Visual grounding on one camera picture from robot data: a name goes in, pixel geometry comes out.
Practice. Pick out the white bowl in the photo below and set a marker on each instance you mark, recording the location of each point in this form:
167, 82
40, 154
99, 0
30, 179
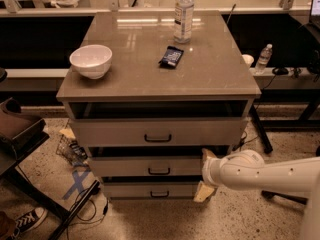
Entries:
92, 61

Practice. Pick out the wire basket with snacks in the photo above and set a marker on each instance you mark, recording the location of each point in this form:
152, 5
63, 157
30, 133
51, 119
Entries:
74, 154

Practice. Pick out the black computer mouse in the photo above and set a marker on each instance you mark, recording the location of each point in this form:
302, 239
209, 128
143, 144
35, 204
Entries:
280, 71

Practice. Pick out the black office chair base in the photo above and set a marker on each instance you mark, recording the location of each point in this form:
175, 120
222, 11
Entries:
270, 195

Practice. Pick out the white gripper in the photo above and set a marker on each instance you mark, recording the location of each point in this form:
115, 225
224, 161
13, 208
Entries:
209, 171

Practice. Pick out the small water bottle on ledge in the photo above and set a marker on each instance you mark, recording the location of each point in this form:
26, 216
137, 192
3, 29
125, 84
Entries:
263, 59

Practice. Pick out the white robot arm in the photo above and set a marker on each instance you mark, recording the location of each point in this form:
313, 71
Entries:
247, 170

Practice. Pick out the dark blue snack packet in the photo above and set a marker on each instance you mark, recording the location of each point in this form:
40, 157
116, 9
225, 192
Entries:
171, 57

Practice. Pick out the white paper cup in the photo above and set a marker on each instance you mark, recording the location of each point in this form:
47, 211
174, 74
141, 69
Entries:
248, 59

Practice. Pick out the clear water bottle on cabinet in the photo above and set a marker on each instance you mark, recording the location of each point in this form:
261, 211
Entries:
183, 20

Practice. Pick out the grey drawer cabinet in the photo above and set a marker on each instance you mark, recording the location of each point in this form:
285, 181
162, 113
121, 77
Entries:
210, 82

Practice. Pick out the black and white sneaker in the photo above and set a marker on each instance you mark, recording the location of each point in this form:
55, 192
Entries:
27, 222

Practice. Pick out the grey drawer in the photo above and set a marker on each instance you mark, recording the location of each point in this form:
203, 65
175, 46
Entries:
146, 166
158, 132
150, 190

